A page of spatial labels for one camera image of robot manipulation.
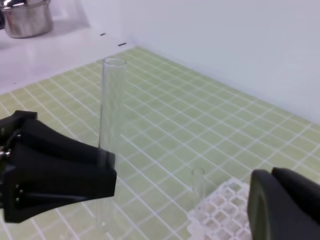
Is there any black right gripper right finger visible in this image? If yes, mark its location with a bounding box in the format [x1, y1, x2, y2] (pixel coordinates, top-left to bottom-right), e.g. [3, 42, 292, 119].
[271, 167, 320, 224]

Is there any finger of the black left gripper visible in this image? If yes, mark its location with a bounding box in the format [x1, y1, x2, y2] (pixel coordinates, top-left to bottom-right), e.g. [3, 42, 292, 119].
[0, 110, 116, 167]
[3, 143, 117, 223]

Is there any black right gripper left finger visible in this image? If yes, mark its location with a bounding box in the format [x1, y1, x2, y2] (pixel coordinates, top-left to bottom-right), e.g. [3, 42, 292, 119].
[247, 169, 320, 240]

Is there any clear glass test tube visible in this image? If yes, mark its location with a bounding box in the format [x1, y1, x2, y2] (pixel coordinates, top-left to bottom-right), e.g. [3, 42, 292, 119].
[96, 57, 127, 233]

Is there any white plastic test tube rack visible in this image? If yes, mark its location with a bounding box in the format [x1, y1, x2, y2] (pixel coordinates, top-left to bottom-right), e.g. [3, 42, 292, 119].
[187, 178, 252, 240]

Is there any clear test tube in rack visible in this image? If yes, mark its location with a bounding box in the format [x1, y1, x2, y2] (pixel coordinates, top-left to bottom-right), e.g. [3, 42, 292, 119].
[191, 167, 206, 210]

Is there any stainless steel pot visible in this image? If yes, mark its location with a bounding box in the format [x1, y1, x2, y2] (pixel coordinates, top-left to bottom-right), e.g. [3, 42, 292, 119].
[0, 0, 54, 39]

